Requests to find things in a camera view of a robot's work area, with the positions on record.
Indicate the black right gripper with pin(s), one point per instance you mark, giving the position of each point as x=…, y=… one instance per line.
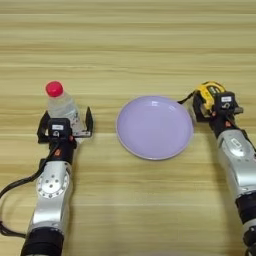
x=221, y=123

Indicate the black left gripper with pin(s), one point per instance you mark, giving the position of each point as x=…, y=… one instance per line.
x=63, y=150

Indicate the clear bottle with red cap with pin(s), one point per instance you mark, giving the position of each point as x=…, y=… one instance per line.
x=63, y=106

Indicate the yellow black tape measure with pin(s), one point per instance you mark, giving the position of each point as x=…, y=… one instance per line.
x=208, y=91

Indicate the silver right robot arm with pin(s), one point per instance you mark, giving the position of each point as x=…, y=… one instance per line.
x=240, y=163

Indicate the left gripper small black box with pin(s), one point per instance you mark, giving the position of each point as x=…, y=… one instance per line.
x=59, y=128

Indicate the gripper small black box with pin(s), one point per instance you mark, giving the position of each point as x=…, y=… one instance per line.
x=226, y=101
x=59, y=128

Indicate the right gripper small black box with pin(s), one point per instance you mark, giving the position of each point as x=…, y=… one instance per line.
x=226, y=101

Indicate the purple round plate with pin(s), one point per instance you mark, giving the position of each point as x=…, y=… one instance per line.
x=155, y=128

